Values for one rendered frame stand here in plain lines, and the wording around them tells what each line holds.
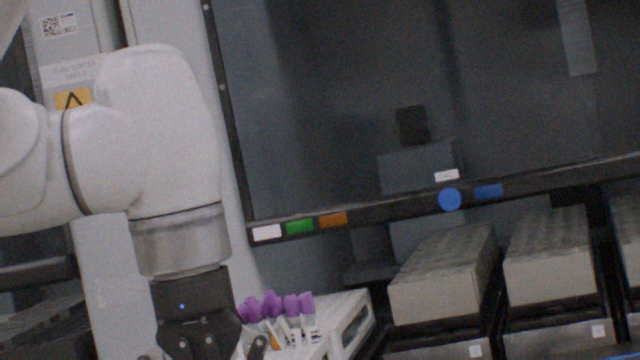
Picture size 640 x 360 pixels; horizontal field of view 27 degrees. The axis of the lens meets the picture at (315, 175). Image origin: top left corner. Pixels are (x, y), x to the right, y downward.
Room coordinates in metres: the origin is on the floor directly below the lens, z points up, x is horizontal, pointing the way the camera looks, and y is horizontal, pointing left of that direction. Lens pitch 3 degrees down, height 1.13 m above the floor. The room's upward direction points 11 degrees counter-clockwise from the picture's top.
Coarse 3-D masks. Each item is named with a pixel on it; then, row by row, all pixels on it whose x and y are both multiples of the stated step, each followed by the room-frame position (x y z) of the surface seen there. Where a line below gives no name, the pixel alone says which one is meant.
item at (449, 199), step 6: (444, 192) 1.72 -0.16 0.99; (450, 192) 1.72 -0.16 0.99; (456, 192) 1.72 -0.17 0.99; (438, 198) 1.72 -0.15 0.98; (444, 198) 1.72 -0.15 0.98; (450, 198) 1.72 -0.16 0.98; (456, 198) 1.72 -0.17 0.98; (444, 204) 1.72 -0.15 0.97; (450, 204) 1.72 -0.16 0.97; (456, 204) 1.72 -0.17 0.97; (450, 210) 1.72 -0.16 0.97
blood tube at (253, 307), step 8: (248, 304) 1.52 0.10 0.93; (256, 304) 1.52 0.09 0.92; (256, 312) 1.52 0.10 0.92; (256, 320) 1.53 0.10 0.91; (264, 320) 1.53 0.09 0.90; (264, 328) 1.53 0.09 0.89; (272, 328) 1.53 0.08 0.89; (272, 336) 1.53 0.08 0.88; (272, 344) 1.53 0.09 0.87; (280, 344) 1.54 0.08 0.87
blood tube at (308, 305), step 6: (306, 300) 1.53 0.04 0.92; (312, 300) 1.53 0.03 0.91; (306, 306) 1.53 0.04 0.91; (312, 306) 1.53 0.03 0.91; (306, 312) 1.53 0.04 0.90; (312, 312) 1.53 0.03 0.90; (306, 318) 1.53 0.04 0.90; (312, 318) 1.53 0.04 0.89; (306, 324) 1.53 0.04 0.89; (312, 324) 1.53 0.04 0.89; (306, 330) 1.53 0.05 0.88; (312, 330) 1.53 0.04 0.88; (312, 336) 1.53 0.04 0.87; (312, 342) 1.53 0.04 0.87; (318, 342) 1.53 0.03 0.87
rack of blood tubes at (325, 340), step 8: (328, 336) 1.57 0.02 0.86; (288, 344) 1.57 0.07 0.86; (304, 344) 1.55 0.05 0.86; (320, 344) 1.52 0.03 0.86; (328, 344) 1.56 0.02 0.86; (272, 352) 1.53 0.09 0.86; (280, 352) 1.53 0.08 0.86; (288, 352) 1.51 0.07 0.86; (296, 352) 1.50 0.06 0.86; (304, 352) 1.51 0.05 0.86; (312, 352) 1.48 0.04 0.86; (320, 352) 1.51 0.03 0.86; (328, 352) 1.56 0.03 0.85
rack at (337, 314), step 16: (368, 288) 1.89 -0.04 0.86; (320, 304) 1.83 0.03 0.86; (336, 304) 1.80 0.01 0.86; (352, 304) 1.77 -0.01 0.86; (368, 304) 1.87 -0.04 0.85; (320, 320) 1.69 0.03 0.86; (336, 320) 1.67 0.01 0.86; (352, 320) 1.87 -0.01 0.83; (368, 320) 1.84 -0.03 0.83; (336, 336) 1.61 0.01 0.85; (352, 336) 1.83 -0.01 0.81; (336, 352) 1.61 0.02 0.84; (352, 352) 1.68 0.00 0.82
